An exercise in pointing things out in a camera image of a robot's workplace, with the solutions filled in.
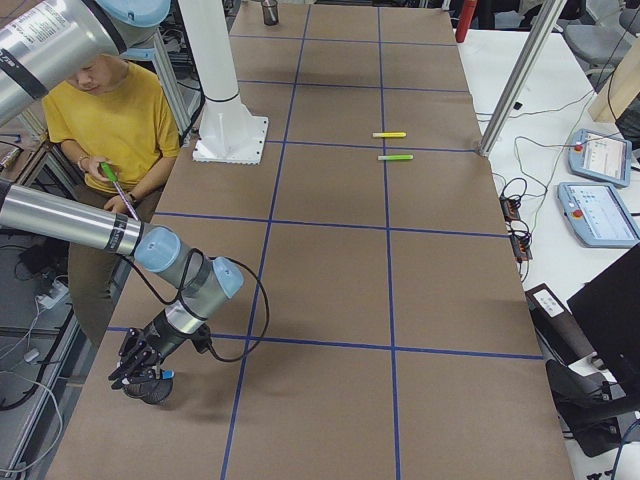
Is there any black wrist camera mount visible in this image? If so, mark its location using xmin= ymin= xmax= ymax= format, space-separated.
xmin=190 ymin=323 xmax=213 ymax=354

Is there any yellow marker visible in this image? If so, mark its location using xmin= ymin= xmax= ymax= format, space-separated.
xmin=371 ymin=131 xmax=407 ymax=139

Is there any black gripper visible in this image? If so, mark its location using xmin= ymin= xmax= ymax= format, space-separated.
xmin=108 ymin=321 xmax=173 ymax=390

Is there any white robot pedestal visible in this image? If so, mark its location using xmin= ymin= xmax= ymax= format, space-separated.
xmin=179 ymin=0 xmax=269 ymax=165

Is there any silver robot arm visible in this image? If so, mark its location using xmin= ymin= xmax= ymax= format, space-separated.
xmin=1 ymin=1 xmax=244 ymax=397

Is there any black mesh cup near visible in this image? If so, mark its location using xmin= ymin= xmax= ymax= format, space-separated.
xmin=123 ymin=378 xmax=173 ymax=405

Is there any black camera cable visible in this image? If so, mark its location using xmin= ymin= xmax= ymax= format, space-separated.
xmin=130 ymin=248 xmax=271 ymax=363

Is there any black mesh cup far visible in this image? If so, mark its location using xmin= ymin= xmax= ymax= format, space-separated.
xmin=261 ymin=0 xmax=279 ymax=26

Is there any red cylinder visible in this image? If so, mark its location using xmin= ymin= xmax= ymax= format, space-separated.
xmin=455 ymin=0 xmax=477 ymax=43

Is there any near teach pendant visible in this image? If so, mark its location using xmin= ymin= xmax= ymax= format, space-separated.
xmin=557 ymin=182 xmax=639 ymax=248

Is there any green marker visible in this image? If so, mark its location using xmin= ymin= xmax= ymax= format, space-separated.
xmin=377 ymin=154 xmax=414 ymax=162

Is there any green pink pen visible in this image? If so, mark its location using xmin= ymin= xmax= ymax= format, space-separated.
xmin=100 ymin=162 xmax=139 ymax=220

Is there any far teach pendant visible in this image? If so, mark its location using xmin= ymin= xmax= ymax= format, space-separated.
xmin=567 ymin=129 xmax=633 ymax=188

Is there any teach pendant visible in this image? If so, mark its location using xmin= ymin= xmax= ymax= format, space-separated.
xmin=567 ymin=129 xmax=633 ymax=188
xmin=557 ymin=182 xmax=639 ymax=248

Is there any person in yellow shirt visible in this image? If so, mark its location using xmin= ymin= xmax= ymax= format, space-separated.
xmin=41 ymin=52 xmax=181 ymax=351

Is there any black mesh cup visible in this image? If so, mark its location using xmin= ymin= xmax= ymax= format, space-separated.
xmin=261 ymin=0 xmax=279 ymax=26
xmin=123 ymin=378 xmax=173 ymax=405

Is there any aluminium frame post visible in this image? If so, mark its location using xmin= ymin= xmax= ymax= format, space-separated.
xmin=477 ymin=0 xmax=566 ymax=158

